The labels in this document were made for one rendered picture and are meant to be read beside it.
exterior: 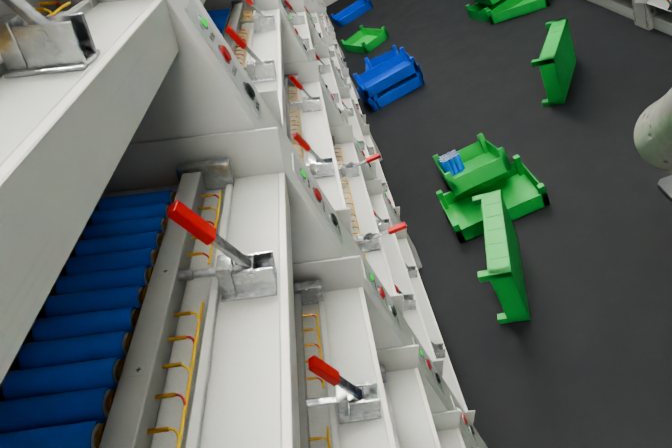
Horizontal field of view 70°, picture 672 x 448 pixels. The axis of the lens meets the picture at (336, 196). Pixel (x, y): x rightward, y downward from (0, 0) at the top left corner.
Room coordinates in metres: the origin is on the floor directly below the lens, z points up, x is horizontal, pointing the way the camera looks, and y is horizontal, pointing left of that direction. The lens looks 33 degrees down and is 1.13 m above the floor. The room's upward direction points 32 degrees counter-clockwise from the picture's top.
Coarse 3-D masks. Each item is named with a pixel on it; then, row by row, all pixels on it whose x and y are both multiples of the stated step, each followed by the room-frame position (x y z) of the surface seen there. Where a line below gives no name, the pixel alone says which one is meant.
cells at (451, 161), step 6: (444, 156) 1.47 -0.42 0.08; (450, 156) 1.43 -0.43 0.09; (456, 156) 1.41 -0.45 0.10; (444, 162) 1.42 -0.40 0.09; (450, 162) 1.41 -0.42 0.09; (456, 162) 1.40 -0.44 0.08; (462, 162) 1.41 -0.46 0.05; (444, 168) 1.43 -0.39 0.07; (450, 168) 1.41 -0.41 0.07; (456, 168) 1.40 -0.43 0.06; (462, 168) 1.39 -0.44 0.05
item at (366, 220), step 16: (336, 128) 1.13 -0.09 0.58; (352, 128) 1.12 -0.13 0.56; (336, 144) 1.13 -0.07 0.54; (352, 144) 1.11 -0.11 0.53; (352, 160) 1.03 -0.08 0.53; (352, 192) 0.90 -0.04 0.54; (352, 208) 0.84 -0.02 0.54; (368, 208) 0.83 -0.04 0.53; (352, 224) 0.79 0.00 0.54; (368, 224) 0.78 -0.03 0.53; (368, 256) 0.69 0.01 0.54; (384, 256) 0.68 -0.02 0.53; (384, 272) 0.64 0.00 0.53; (400, 304) 0.53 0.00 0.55
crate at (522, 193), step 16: (512, 176) 1.26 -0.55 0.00; (528, 176) 1.20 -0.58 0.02; (448, 192) 1.31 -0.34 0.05; (464, 192) 1.30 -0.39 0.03; (480, 192) 1.28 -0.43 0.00; (512, 192) 1.19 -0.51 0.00; (528, 192) 1.15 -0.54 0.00; (544, 192) 1.06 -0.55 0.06; (448, 208) 1.30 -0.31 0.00; (464, 208) 1.25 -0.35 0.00; (480, 208) 1.21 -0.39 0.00; (512, 208) 1.09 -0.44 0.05; (528, 208) 1.08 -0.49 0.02; (464, 224) 1.19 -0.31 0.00; (480, 224) 1.11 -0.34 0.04; (464, 240) 1.12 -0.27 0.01
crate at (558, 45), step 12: (552, 24) 1.67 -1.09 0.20; (564, 24) 1.62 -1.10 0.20; (552, 36) 1.59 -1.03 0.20; (564, 36) 1.59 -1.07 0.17; (552, 48) 1.52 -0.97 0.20; (564, 48) 1.57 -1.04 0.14; (540, 60) 1.49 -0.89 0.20; (552, 60) 1.46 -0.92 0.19; (564, 60) 1.54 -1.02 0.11; (552, 72) 1.47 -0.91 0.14; (564, 72) 1.52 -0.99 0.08; (552, 84) 1.47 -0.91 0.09; (564, 84) 1.49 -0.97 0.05; (552, 96) 1.48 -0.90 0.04; (564, 96) 1.47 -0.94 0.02
